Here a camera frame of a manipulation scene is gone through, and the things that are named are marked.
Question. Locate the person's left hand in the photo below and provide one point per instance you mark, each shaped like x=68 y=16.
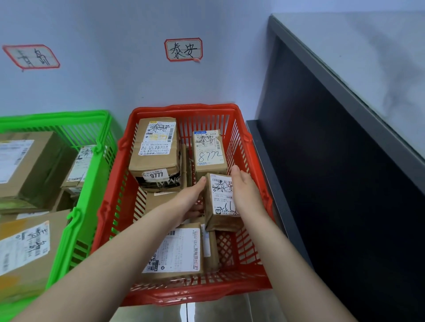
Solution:
x=181 y=209

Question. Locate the person's right hand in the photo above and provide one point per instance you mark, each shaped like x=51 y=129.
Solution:
x=249 y=199

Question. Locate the long narrow cardboard box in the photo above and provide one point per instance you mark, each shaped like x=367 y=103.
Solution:
x=159 y=200

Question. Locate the small labelled cardboard parcel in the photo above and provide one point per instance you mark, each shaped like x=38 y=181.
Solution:
x=179 y=252

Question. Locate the small parcel marked 8772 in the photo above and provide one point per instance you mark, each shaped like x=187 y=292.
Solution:
x=212 y=170

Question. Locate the parcel with red white tape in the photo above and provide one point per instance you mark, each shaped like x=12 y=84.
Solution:
x=212 y=252

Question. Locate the tall parcel with 9777 sticker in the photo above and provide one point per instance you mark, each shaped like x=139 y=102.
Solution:
x=139 y=162

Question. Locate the green plastic basket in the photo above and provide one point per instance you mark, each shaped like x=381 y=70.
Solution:
x=83 y=212

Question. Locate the red plastic basket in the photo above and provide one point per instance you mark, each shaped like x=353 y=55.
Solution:
x=186 y=111

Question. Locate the narrow taped parcel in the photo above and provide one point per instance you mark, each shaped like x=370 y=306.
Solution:
x=79 y=166

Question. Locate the yellow-taped cardboard box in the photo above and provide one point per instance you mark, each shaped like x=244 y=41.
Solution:
x=56 y=229

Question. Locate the clear-taped cardboard box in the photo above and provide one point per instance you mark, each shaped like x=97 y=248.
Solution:
x=30 y=215

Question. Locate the person's right forearm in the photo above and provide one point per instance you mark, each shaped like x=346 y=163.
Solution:
x=299 y=272

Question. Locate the person's left forearm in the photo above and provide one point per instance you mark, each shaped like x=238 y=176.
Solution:
x=99 y=265

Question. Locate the dark table side panel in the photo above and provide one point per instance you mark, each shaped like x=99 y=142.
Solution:
x=332 y=182

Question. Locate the red-framed wall label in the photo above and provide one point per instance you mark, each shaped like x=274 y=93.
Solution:
x=31 y=57
x=183 y=49

